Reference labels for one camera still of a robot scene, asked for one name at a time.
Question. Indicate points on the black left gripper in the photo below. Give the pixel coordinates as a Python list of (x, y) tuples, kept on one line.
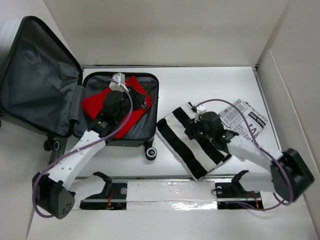
[(138, 98)]

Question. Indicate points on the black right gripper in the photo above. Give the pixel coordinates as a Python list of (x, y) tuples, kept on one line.
[(191, 130)]

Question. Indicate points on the newspaper print cloth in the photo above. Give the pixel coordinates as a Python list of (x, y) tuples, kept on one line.
[(233, 120)]

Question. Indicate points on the black white striped towel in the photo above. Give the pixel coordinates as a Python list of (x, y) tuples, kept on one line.
[(197, 156)]

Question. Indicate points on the red shorts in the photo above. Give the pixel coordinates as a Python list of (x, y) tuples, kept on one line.
[(137, 127)]

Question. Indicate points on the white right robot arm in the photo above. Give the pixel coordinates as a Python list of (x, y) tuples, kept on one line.
[(286, 174)]

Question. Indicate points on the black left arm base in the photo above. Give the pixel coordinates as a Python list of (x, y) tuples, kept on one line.
[(113, 196)]

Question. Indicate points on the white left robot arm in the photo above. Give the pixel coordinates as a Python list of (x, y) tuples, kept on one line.
[(53, 194)]

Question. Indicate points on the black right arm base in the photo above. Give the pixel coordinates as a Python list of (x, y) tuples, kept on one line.
[(232, 196)]

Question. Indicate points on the open black suitcase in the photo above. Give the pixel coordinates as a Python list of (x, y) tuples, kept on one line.
[(41, 82)]

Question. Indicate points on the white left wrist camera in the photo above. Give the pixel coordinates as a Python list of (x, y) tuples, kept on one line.
[(118, 82)]

